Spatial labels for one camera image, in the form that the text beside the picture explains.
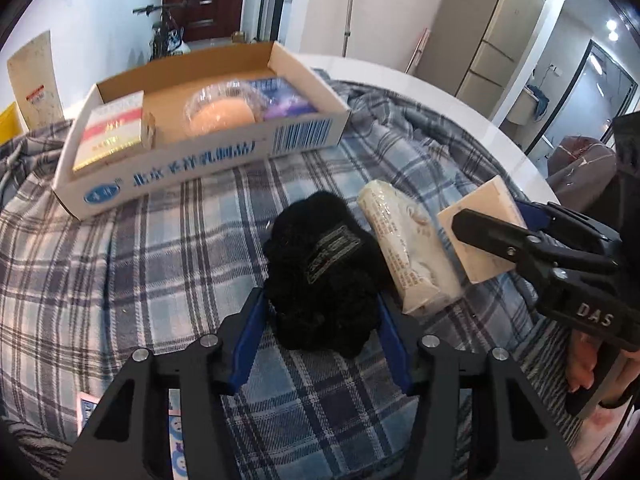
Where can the white washbasin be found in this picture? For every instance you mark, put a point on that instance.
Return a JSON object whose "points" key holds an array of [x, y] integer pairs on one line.
{"points": [[517, 110]]}

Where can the cartoon printed packet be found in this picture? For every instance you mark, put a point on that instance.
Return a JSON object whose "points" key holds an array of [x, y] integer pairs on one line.
{"points": [[176, 440]]}

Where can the black bicycle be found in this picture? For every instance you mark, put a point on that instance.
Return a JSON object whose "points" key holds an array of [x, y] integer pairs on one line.
{"points": [[162, 35]]}

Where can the white plastic bag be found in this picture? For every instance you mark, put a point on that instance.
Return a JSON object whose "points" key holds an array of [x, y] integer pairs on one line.
{"points": [[179, 44]]}

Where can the white speckled tumbler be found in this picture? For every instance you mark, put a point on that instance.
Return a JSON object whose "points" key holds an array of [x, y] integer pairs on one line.
{"points": [[37, 85]]}

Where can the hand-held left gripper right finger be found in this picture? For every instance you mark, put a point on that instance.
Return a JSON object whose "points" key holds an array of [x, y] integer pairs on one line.
{"points": [[395, 345]]}

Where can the red white gold box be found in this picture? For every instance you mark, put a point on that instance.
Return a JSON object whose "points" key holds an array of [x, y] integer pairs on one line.
{"points": [[107, 135]]}

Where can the blue hanging cloth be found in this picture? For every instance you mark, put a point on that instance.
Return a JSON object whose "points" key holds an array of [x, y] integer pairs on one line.
{"points": [[539, 100]]}

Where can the white barcode box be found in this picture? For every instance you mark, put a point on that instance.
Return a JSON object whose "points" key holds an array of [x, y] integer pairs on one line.
{"points": [[495, 195]]}

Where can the grey woven cloth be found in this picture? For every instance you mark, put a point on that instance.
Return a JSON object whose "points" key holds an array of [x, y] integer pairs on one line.
{"points": [[30, 450]]}

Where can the person's right forearm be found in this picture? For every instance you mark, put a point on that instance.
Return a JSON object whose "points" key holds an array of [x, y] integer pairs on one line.
{"points": [[610, 435]]}

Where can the peach sponge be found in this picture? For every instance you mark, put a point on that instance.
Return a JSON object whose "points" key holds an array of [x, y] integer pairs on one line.
{"points": [[220, 115]]}

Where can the long mop stick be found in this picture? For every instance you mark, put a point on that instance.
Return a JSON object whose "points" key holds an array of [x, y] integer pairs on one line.
{"points": [[348, 10]]}

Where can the pink board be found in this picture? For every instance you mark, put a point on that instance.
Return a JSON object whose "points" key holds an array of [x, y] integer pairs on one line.
{"points": [[417, 50]]}

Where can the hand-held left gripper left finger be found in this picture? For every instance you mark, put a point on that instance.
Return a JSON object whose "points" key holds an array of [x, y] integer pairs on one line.
{"points": [[247, 345]]}

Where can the dark framed inner door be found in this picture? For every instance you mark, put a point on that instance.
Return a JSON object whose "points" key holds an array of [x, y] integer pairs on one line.
{"points": [[585, 100]]}

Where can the dark blue purple box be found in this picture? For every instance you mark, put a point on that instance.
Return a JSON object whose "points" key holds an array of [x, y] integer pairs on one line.
{"points": [[290, 102]]}

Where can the round ceiling spotlight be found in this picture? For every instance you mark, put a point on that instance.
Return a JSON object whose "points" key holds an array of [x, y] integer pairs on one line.
{"points": [[611, 25]]}

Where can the black framed glass door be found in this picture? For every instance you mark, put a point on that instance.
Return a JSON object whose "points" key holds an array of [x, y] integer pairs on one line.
{"points": [[272, 0]]}

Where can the blue plaid cloth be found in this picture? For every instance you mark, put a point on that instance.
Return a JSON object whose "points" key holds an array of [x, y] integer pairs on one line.
{"points": [[150, 260]]}

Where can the plastic wrapped brown chair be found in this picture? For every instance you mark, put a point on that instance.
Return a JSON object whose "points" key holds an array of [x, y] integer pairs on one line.
{"points": [[580, 160]]}

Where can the black knitted hat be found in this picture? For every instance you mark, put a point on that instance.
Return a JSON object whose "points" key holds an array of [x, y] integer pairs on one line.
{"points": [[320, 270]]}

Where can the yellow plastic container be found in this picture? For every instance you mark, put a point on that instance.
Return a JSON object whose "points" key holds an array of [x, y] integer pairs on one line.
{"points": [[10, 117]]}

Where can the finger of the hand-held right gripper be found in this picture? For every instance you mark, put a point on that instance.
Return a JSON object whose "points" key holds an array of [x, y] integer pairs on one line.
{"points": [[495, 234], [570, 220]]}

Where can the white tissue packet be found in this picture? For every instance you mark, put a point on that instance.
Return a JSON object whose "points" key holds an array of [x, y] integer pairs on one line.
{"points": [[410, 250]]}

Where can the small cardboard box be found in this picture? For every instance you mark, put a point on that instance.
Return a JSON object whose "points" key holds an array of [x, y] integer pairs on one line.
{"points": [[239, 36]]}

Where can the person's right hand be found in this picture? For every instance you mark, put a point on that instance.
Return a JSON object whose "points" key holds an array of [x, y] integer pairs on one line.
{"points": [[582, 360]]}

